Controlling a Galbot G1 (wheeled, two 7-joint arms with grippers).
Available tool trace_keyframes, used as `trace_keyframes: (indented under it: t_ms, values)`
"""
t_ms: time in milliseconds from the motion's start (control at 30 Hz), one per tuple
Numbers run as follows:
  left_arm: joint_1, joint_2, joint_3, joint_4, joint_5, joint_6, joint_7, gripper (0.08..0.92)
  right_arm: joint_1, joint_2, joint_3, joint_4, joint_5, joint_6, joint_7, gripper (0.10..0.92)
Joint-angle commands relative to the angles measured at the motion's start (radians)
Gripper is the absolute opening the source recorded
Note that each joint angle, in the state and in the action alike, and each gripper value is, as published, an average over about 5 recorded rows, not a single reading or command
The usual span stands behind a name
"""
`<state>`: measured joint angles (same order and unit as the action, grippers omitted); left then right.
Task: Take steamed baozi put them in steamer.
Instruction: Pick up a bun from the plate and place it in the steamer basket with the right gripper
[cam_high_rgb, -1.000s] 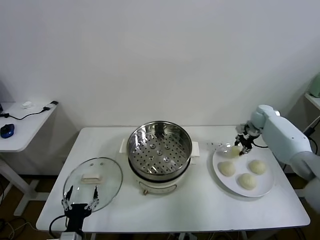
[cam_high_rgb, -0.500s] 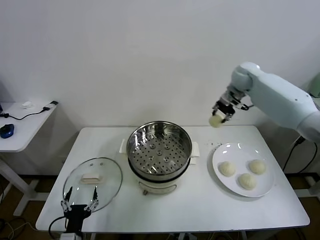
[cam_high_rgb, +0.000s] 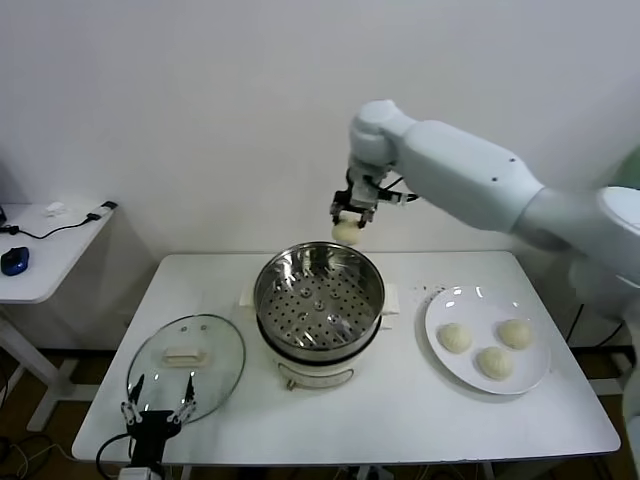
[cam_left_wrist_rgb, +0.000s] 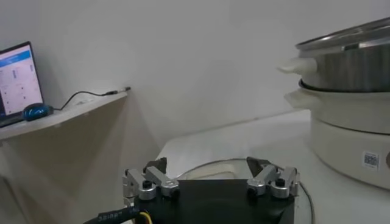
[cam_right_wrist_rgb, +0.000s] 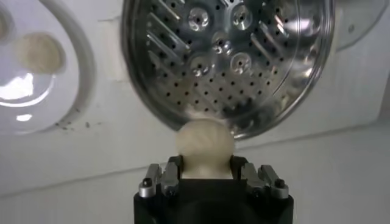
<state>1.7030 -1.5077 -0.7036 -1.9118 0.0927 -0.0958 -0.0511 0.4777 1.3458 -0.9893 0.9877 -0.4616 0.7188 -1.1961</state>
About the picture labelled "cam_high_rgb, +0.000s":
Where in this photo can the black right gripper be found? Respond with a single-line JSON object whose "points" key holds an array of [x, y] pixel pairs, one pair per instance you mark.
{"points": [[355, 197]]}

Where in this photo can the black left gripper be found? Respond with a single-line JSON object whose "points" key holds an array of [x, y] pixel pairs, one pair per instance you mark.
{"points": [[150, 430]]}

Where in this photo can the white steamed baozi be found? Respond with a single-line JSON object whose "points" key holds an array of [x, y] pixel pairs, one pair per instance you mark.
{"points": [[494, 363], [455, 338], [348, 234], [515, 334]]}

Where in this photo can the glass pot lid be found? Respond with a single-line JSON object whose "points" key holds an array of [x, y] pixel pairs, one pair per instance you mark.
{"points": [[182, 357]]}

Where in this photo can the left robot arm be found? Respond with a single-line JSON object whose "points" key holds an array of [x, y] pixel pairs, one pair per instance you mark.
{"points": [[135, 475]]}

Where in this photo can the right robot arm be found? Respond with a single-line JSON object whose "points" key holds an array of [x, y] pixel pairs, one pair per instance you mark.
{"points": [[460, 170]]}

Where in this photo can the steel steamer basket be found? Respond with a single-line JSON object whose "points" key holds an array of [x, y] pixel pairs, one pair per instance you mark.
{"points": [[372, 287]]}

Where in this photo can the white oval plate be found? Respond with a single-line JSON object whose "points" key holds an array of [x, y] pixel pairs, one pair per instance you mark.
{"points": [[445, 310]]}

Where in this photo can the cream electric cooker pot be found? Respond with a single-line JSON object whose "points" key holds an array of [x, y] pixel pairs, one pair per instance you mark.
{"points": [[320, 375]]}

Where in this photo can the white side table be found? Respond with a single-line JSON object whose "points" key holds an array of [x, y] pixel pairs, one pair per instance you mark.
{"points": [[60, 260]]}

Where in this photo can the blue computer mouse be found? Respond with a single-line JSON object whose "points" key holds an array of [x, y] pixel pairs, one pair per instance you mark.
{"points": [[15, 262]]}

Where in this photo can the small white desk object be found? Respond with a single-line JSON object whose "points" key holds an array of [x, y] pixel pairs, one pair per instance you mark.
{"points": [[55, 210]]}

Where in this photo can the pale green appliance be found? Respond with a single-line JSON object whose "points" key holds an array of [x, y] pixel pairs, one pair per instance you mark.
{"points": [[632, 167]]}

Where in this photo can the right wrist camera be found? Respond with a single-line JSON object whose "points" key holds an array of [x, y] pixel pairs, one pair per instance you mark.
{"points": [[375, 192]]}

